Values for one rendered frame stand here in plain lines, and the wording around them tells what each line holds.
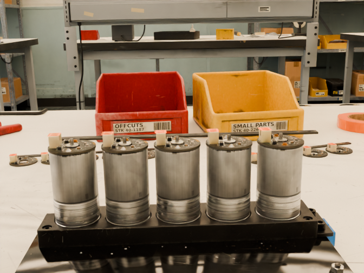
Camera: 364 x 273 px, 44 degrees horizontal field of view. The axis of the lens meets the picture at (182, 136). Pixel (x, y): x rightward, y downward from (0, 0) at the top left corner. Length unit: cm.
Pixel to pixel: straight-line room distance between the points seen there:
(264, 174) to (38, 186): 20
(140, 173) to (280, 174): 7
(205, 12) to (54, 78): 263
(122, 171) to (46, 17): 454
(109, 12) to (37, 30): 237
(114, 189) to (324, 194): 17
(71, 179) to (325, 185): 20
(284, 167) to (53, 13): 454
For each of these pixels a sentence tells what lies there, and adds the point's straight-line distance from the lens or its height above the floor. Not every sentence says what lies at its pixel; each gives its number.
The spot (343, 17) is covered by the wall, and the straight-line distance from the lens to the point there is 485.
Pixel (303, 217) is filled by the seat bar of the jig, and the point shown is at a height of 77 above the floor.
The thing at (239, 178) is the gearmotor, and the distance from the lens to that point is 24.
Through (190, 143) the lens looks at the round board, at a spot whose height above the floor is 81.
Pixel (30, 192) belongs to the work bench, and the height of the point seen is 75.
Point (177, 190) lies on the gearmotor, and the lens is 24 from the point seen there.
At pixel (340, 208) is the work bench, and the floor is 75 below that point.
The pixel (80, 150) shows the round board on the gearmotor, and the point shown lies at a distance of 23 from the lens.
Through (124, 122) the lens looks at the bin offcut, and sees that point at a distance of 48.
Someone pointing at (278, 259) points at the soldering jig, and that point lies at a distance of 23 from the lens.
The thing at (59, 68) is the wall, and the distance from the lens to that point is 476.
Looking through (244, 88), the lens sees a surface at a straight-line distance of 58.
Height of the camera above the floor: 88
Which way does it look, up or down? 15 degrees down
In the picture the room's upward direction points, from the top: 1 degrees counter-clockwise
